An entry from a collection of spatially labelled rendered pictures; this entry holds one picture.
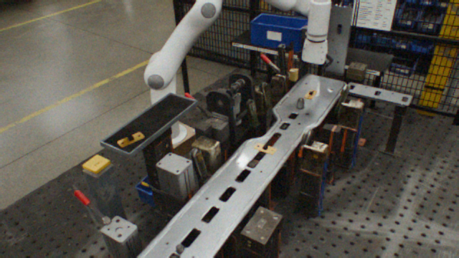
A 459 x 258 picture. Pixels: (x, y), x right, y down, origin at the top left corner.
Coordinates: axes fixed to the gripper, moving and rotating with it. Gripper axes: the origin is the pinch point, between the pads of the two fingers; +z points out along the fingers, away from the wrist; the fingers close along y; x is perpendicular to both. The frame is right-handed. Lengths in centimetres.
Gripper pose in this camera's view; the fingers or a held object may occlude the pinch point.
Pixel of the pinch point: (313, 71)
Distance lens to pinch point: 171.9
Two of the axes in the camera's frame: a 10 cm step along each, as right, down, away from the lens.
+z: 0.4, 8.1, 5.8
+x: 5.3, -5.1, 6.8
